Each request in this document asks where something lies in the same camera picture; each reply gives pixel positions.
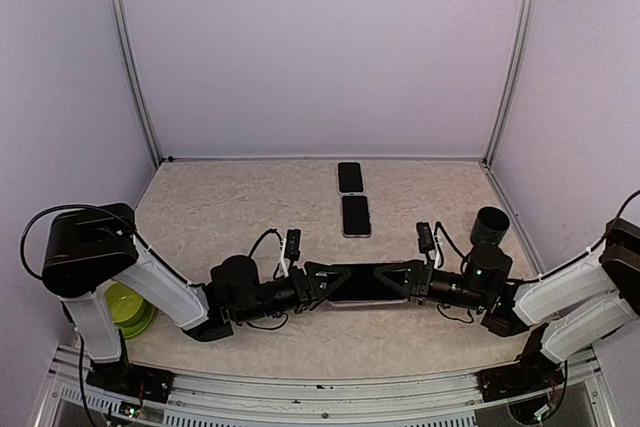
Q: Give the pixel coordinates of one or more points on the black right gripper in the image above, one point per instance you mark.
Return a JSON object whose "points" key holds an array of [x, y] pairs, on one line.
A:
{"points": [[421, 272]]}

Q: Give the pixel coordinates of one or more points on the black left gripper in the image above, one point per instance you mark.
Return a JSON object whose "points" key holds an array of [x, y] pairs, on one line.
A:
{"points": [[308, 288]]}

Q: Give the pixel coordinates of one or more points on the clear case with heart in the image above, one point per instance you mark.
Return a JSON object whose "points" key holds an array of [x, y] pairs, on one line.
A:
{"points": [[365, 303]]}

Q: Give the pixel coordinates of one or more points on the clear magsafe phone case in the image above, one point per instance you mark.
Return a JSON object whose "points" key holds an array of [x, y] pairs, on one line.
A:
{"points": [[371, 227]]}

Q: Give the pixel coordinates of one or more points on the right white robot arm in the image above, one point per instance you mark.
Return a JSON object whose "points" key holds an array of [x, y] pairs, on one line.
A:
{"points": [[565, 310]]}

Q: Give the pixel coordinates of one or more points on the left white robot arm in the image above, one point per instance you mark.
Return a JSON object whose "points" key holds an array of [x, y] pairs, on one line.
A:
{"points": [[89, 246]]}

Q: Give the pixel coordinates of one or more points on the dark green mug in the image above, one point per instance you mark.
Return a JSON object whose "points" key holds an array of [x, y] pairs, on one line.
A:
{"points": [[490, 226]]}

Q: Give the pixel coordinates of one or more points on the green plastic bowl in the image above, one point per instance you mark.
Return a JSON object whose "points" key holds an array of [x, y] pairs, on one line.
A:
{"points": [[130, 312]]}

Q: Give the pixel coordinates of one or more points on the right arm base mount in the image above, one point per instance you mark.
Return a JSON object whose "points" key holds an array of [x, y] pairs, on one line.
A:
{"points": [[532, 371]]}

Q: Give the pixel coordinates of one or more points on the aluminium front rail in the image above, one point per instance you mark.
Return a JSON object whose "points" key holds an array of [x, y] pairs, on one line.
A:
{"points": [[201, 399]]}

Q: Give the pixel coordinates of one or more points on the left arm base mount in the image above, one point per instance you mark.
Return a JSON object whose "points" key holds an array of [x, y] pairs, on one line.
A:
{"points": [[130, 379]]}

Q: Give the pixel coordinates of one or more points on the right aluminium frame post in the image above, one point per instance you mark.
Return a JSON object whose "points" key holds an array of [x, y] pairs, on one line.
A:
{"points": [[516, 59]]}

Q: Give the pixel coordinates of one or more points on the aluminium frame post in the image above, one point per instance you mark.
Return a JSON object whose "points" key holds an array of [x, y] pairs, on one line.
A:
{"points": [[134, 82], [516, 59]]}

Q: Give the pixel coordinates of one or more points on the left aluminium frame post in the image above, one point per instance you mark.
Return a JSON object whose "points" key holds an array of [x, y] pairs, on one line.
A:
{"points": [[134, 82]]}

